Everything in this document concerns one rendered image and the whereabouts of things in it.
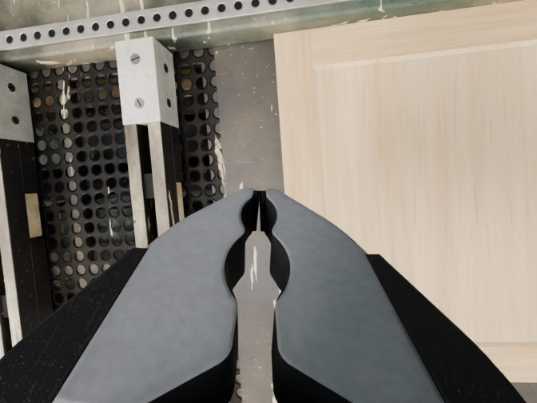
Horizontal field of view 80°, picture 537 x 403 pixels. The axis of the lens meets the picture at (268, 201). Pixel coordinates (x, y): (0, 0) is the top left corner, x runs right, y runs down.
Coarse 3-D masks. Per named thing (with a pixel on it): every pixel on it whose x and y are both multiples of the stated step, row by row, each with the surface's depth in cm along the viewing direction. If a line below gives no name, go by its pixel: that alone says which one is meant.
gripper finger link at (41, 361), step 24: (120, 264) 8; (96, 288) 7; (120, 288) 7; (72, 312) 6; (96, 312) 6; (48, 336) 6; (72, 336) 6; (0, 360) 6; (24, 360) 6; (48, 360) 6; (72, 360) 6; (0, 384) 5; (24, 384) 5; (48, 384) 5
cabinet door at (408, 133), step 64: (320, 64) 50; (384, 64) 49; (448, 64) 48; (512, 64) 47; (320, 128) 51; (384, 128) 50; (448, 128) 49; (512, 128) 48; (320, 192) 51; (384, 192) 50; (448, 192) 49; (512, 192) 48; (384, 256) 51; (448, 256) 50; (512, 256) 49; (512, 320) 49
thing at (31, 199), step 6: (30, 198) 58; (36, 198) 59; (30, 204) 58; (36, 204) 59; (30, 210) 58; (36, 210) 59; (30, 216) 58; (36, 216) 59; (30, 222) 58; (36, 222) 59; (30, 228) 58; (36, 228) 59; (30, 234) 57; (36, 234) 59
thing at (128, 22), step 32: (224, 0) 48; (256, 0) 47; (288, 0) 46; (320, 0) 46; (352, 0) 46; (0, 32) 53; (32, 32) 52; (64, 32) 51; (96, 32) 51; (128, 32) 50
